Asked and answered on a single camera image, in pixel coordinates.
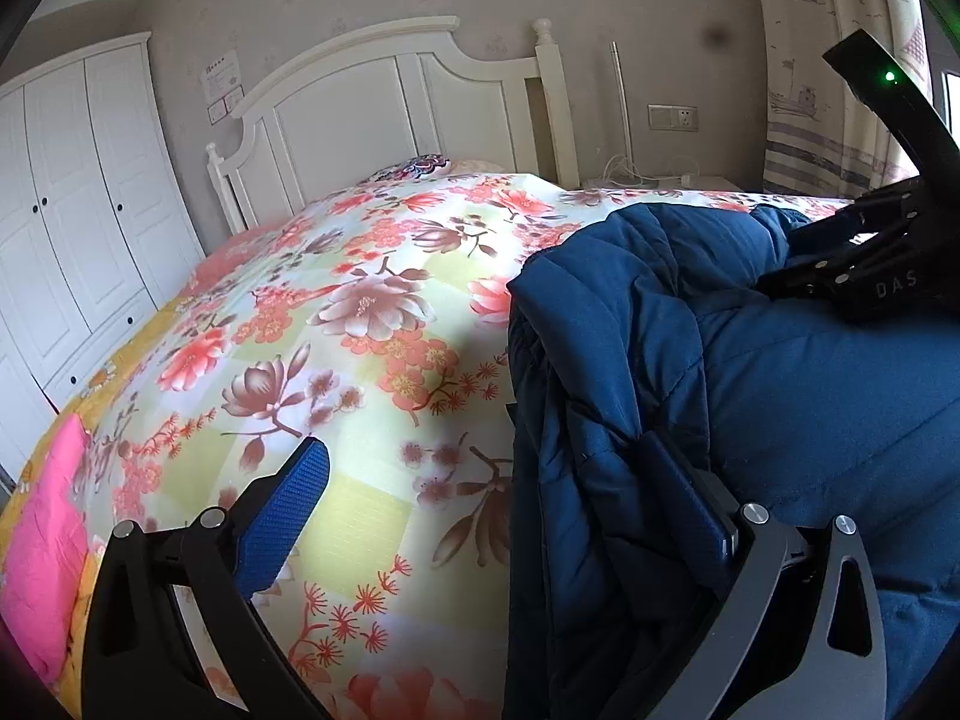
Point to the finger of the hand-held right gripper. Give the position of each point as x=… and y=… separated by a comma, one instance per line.
x=817, y=276
x=855, y=221

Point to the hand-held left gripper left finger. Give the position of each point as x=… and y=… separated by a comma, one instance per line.
x=289, y=499

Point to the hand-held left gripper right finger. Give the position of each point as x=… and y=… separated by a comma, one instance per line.
x=697, y=502

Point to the blue padded jacket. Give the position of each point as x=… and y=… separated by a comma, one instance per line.
x=787, y=390

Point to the window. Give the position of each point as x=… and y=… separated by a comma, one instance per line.
x=951, y=101

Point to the striped printed curtain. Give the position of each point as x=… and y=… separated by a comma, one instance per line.
x=810, y=127

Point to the white nightstand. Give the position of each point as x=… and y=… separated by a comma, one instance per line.
x=705, y=182

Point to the floral bedspread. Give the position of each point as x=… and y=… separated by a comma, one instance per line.
x=360, y=360

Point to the pink cloth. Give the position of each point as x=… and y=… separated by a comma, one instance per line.
x=41, y=540

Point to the thin metal rod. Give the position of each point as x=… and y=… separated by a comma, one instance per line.
x=619, y=105

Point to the colourful patterned pillow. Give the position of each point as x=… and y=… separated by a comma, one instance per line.
x=412, y=167

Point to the pale peach pillow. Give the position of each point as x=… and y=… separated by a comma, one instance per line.
x=480, y=166

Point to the white wardrobe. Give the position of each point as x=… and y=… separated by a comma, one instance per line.
x=90, y=202

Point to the white wooden headboard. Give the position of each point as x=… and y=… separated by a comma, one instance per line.
x=337, y=127

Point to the white wall socket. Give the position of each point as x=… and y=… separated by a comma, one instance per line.
x=685, y=118

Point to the beige wall switch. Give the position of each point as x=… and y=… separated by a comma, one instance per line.
x=661, y=116

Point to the paper wall notice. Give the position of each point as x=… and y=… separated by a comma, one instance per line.
x=221, y=82

